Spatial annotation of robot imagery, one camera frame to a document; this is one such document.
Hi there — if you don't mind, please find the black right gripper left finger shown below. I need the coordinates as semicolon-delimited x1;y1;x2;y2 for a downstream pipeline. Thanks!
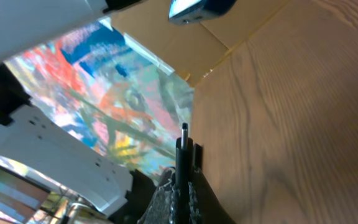
137;167;176;224

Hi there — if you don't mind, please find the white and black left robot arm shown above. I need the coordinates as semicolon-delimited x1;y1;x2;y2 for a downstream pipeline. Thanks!
0;0;155;223

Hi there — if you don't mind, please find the blue Galaxy smartphone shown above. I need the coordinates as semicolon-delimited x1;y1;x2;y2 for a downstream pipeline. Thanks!
168;0;236;25

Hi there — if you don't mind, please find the colourful painted board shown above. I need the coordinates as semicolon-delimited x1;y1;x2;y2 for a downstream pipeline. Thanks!
0;20;195;224

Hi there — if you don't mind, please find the brown cardboard panel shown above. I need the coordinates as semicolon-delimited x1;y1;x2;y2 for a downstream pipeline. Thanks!
111;0;286;86

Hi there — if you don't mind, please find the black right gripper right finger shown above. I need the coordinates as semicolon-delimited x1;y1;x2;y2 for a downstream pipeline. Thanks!
189;144;235;224

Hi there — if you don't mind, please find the black charger cable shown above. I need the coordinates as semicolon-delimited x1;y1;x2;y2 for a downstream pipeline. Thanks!
175;122;195;224

